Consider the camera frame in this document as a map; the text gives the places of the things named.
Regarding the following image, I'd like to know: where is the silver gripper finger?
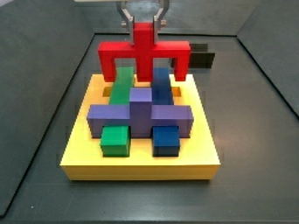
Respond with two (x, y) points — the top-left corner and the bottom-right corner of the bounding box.
(153, 0), (169, 42)
(116, 1), (134, 44)

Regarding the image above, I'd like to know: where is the red E-shaped block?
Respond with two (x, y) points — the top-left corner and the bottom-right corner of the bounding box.
(97, 23), (190, 82)

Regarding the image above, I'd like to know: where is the yellow base board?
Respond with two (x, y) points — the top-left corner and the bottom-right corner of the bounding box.
(59, 74), (220, 180)

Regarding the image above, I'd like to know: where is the purple cross block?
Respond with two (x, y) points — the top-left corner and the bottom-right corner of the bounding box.
(86, 87), (193, 138)

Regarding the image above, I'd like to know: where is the green long block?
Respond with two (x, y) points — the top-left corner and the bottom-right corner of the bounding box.
(98, 66), (134, 158)

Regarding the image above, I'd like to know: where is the blue long block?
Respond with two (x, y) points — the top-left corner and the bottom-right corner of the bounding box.
(150, 68), (180, 157)

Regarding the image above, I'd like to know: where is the black metal bracket holder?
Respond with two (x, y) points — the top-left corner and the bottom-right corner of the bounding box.
(172, 41), (214, 68)

